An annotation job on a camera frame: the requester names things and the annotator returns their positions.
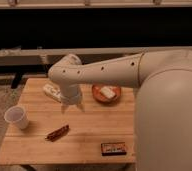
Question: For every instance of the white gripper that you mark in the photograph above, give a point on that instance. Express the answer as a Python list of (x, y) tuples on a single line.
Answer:
[(71, 95)]

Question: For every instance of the orange ceramic bowl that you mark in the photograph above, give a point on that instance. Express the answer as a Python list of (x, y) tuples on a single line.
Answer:
[(101, 98)]

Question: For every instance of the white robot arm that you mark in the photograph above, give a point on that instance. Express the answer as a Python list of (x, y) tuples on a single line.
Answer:
[(163, 102)]

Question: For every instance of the white item in bowl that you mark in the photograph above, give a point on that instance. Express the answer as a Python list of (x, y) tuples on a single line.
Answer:
[(107, 92)]

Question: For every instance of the brown snack wrapper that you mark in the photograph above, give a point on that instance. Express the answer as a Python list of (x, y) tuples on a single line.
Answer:
[(57, 133)]

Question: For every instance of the white tube bottle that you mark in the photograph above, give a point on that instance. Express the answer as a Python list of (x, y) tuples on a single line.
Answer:
[(52, 92)]

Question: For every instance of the wooden table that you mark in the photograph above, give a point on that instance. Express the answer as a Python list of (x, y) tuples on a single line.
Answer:
[(96, 134)]

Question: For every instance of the white plastic cup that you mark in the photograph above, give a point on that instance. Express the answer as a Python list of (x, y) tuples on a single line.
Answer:
[(16, 115)]

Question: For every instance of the small dark box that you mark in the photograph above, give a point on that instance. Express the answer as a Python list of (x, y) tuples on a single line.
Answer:
[(110, 149)]

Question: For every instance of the grey horizontal rail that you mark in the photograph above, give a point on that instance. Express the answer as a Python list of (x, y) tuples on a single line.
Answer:
[(15, 57)]

